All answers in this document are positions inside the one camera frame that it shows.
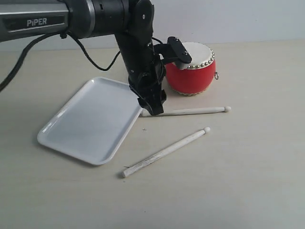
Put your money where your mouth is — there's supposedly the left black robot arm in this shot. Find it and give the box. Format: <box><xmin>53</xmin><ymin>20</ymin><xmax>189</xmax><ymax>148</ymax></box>
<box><xmin>0</xmin><ymin>0</ymin><xmax>166</xmax><ymax>115</ymax></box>

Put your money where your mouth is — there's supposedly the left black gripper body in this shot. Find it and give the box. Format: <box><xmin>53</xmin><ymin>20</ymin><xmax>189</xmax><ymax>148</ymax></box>
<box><xmin>115</xmin><ymin>32</ymin><xmax>157</xmax><ymax>91</ymax></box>

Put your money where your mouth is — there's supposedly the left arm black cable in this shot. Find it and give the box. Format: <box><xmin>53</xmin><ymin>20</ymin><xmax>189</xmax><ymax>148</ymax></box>
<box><xmin>0</xmin><ymin>32</ymin><xmax>122</xmax><ymax>91</ymax></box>

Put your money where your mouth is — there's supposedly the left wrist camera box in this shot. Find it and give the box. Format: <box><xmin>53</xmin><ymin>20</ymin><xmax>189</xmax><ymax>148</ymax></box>
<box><xmin>154</xmin><ymin>36</ymin><xmax>192</xmax><ymax>70</ymax></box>

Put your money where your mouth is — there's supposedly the white rectangular plastic tray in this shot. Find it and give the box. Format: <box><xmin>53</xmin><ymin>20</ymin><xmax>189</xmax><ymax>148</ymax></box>
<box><xmin>37</xmin><ymin>77</ymin><xmax>142</xmax><ymax>166</ymax></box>

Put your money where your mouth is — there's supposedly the red small drum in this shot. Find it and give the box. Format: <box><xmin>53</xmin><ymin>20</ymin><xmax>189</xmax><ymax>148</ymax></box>
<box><xmin>166</xmin><ymin>42</ymin><xmax>218</xmax><ymax>95</ymax></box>

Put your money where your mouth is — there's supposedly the white drumstick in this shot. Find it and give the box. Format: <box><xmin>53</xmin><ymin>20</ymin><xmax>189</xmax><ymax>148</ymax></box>
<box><xmin>141</xmin><ymin>106</ymin><xmax>232</xmax><ymax>118</ymax></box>
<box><xmin>122</xmin><ymin>127</ymin><xmax>211</xmax><ymax>178</ymax></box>

